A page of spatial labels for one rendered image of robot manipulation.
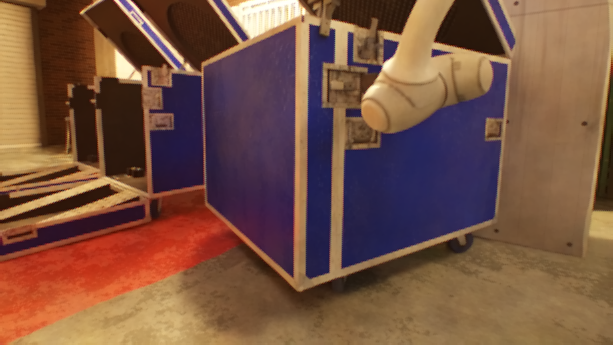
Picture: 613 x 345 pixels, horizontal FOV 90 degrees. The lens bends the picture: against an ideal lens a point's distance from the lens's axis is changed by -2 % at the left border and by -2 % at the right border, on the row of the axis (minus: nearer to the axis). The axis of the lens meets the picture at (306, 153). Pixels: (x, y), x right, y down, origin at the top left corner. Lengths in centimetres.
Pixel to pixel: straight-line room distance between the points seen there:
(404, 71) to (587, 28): 152
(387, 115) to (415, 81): 8
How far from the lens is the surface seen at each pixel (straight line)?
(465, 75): 71
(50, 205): 264
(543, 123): 200
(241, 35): 254
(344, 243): 107
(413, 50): 60
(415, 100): 61
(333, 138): 95
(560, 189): 203
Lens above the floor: 69
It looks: 7 degrees down
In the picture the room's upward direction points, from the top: 1 degrees clockwise
